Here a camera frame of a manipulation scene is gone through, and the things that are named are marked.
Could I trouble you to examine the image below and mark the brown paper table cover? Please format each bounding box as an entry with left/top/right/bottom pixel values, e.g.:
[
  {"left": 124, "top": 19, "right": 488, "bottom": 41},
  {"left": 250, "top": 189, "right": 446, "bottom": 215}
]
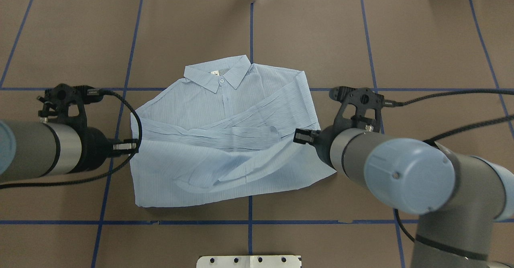
[{"left": 1, "top": 0, "right": 513, "bottom": 268}]

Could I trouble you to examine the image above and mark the white pedestal column base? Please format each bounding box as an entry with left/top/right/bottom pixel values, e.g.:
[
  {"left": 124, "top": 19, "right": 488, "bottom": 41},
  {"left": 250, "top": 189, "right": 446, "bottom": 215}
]
[{"left": 196, "top": 255, "right": 303, "bottom": 268}]

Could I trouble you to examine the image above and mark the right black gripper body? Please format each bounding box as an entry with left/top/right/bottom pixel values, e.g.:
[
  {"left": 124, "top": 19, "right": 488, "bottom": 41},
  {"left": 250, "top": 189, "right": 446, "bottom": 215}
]
[{"left": 311, "top": 125, "right": 342, "bottom": 170}]

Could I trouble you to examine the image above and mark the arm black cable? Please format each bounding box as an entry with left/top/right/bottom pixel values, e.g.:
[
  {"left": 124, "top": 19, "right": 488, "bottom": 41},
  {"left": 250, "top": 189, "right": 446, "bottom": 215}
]
[
  {"left": 381, "top": 88, "right": 514, "bottom": 144},
  {"left": 0, "top": 89, "right": 143, "bottom": 190}
]

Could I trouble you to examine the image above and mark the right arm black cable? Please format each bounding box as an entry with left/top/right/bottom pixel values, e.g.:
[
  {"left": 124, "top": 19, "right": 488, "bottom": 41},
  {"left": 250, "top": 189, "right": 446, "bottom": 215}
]
[{"left": 381, "top": 88, "right": 514, "bottom": 144}]

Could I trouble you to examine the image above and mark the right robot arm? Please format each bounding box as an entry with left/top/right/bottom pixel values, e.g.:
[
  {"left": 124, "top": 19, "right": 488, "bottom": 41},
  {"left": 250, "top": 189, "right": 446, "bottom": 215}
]
[{"left": 294, "top": 127, "right": 513, "bottom": 268}]

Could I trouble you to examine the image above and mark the light blue button-up shirt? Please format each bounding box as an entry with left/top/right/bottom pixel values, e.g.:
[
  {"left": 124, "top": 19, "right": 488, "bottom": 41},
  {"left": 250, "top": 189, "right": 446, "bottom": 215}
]
[{"left": 130, "top": 55, "right": 335, "bottom": 208}]

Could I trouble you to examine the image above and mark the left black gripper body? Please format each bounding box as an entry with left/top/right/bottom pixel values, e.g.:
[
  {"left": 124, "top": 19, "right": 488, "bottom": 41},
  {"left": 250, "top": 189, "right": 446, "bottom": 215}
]
[{"left": 78, "top": 127, "right": 113, "bottom": 172}]

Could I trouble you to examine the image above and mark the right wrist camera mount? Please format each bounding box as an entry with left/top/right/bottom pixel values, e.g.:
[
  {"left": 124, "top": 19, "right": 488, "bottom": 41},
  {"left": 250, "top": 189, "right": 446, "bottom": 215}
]
[{"left": 329, "top": 86, "right": 384, "bottom": 134}]

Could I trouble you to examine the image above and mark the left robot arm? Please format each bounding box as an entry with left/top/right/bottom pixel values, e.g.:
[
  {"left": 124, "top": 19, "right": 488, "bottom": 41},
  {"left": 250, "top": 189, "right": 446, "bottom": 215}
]
[{"left": 0, "top": 121, "right": 139, "bottom": 183}]

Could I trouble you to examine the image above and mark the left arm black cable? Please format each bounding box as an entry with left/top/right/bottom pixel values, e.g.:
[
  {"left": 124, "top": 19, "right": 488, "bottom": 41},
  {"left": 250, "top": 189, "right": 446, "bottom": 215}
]
[{"left": 0, "top": 89, "right": 143, "bottom": 190}]

